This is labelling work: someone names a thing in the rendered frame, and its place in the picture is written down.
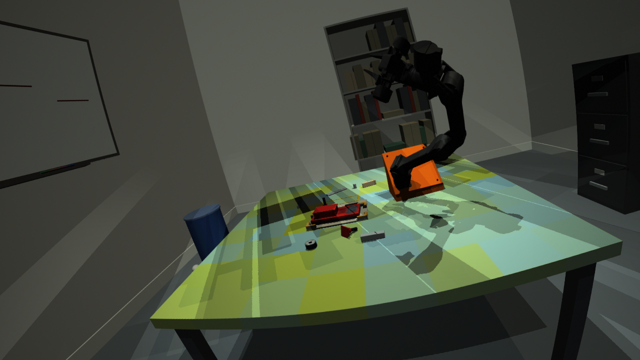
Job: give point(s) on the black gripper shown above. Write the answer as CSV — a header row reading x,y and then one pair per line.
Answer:
x,y
401,47

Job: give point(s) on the black toy tyre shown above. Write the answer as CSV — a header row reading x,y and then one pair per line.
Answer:
x,y
311,244

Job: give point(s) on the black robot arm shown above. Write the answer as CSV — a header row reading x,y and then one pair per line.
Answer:
x,y
426,77

